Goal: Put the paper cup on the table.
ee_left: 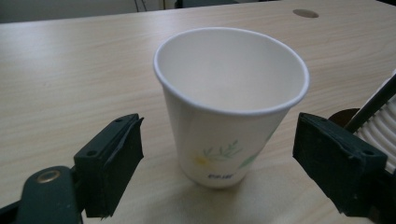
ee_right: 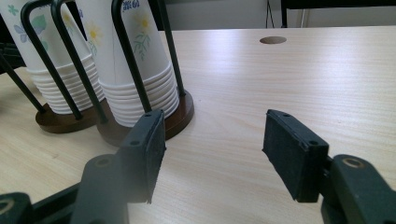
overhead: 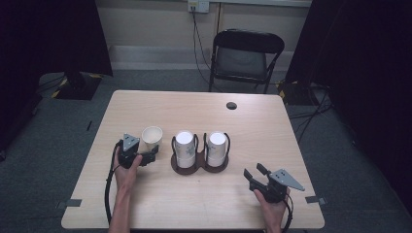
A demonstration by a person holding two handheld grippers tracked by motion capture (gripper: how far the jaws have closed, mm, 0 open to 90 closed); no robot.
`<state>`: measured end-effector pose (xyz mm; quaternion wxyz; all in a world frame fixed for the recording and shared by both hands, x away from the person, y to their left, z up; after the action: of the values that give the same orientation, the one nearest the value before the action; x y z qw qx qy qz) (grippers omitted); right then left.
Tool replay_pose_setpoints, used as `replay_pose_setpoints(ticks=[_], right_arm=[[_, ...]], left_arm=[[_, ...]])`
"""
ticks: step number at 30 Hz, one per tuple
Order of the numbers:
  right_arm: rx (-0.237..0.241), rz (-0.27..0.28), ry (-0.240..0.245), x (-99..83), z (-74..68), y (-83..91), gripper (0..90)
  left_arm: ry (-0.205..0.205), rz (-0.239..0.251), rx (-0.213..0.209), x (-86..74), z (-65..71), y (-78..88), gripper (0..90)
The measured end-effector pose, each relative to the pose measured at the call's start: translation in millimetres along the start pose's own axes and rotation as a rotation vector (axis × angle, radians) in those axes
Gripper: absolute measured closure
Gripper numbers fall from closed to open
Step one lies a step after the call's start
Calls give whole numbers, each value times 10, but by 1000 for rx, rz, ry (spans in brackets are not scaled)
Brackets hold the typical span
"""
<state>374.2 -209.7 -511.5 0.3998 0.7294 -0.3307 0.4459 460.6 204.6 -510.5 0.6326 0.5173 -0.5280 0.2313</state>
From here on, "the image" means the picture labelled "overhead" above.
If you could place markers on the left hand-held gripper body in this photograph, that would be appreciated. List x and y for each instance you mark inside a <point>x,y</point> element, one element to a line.
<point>129,152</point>

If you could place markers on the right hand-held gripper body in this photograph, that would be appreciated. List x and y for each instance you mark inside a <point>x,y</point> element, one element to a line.
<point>278,186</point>

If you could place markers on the white paper cup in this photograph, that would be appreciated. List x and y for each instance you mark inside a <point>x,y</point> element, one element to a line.
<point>152,135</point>

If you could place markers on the dark brown double cup holder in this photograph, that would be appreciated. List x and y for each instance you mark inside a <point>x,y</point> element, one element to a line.
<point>200,163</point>

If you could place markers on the person's right hand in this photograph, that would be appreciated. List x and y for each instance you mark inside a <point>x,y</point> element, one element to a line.
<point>273,210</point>

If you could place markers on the person's left hand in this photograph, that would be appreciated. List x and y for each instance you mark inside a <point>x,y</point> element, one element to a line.
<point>126,178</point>

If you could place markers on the grey tape strip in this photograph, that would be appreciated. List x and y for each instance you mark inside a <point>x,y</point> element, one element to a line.
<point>314,199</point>
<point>72,203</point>

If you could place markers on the small black floor object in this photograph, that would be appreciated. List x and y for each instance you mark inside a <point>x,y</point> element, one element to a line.
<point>89,126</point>

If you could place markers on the black table grommet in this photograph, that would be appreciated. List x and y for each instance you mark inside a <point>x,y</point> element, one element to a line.
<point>231,106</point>

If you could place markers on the black stand base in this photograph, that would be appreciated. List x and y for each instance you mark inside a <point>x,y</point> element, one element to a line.
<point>298,93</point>
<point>79,87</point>

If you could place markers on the black folding chair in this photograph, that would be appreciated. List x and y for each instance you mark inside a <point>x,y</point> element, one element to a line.
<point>243,59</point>

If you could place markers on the black curtain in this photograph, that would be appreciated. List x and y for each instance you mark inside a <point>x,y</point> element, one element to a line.
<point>362,64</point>
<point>45,42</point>

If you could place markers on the white wall socket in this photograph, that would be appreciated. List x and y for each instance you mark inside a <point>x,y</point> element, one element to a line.
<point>198,5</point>

